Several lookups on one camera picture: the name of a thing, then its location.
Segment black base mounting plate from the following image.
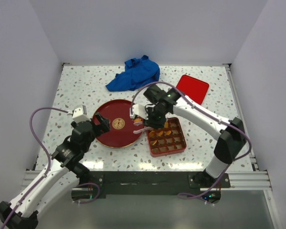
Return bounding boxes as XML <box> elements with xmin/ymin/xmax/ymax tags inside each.
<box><xmin>71</xmin><ymin>170</ymin><xmax>229</xmax><ymax>200</ymax></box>

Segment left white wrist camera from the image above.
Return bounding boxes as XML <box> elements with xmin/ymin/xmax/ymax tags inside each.
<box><xmin>72</xmin><ymin>105</ymin><xmax>89</xmax><ymax>124</ymax></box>

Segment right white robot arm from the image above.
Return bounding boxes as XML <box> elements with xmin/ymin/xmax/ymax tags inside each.
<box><xmin>143</xmin><ymin>84</ymin><xmax>249</xmax><ymax>187</ymax></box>

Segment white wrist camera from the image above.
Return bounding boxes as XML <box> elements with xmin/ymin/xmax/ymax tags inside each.
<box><xmin>130</xmin><ymin>104</ymin><xmax>148</xmax><ymax>120</ymax></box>
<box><xmin>72</xmin><ymin>105</ymin><xmax>89</xmax><ymax>124</ymax></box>

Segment red compartment cookie box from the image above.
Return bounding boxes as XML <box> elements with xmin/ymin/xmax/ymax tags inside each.
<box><xmin>147</xmin><ymin>117</ymin><xmax>186</xmax><ymax>157</ymax></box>

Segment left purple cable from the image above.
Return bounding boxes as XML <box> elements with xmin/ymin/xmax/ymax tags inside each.
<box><xmin>0</xmin><ymin>107</ymin><xmax>101</xmax><ymax>227</ymax></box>

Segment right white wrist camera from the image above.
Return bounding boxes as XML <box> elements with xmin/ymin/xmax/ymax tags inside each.
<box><xmin>130</xmin><ymin>104</ymin><xmax>148</xmax><ymax>120</ymax></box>

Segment pink metal tongs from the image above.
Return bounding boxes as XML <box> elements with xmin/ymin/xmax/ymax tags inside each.
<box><xmin>133</xmin><ymin>122</ymin><xmax>153</xmax><ymax>134</ymax></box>

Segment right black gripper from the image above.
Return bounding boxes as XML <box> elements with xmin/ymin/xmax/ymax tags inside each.
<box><xmin>142</xmin><ymin>106</ymin><xmax>167</xmax><ymax>129</ymax></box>

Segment round dark red tray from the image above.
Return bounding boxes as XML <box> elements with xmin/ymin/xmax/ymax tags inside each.
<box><xmin>96</xmin><ymin>99</ymin><xmax>142</xmax><ymax>148</ymax></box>

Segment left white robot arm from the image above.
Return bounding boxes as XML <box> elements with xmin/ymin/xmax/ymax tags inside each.
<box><xmin>0</xmin><ymin>113</ymin><xmax>110</xmax><ymax>229</ymax></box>

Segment red square box lid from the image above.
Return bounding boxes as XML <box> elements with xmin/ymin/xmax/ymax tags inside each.
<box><xmin>176</xmin><ymin>75</ymin><xmax>209</xmax><ymax>105</ymax></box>

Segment blue crumpled cloth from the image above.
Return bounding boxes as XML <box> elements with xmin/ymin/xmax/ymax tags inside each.
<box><xmin>105</xmin><ymin>55</ymin><xmax>160</xmax><ymax>92</ymax></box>

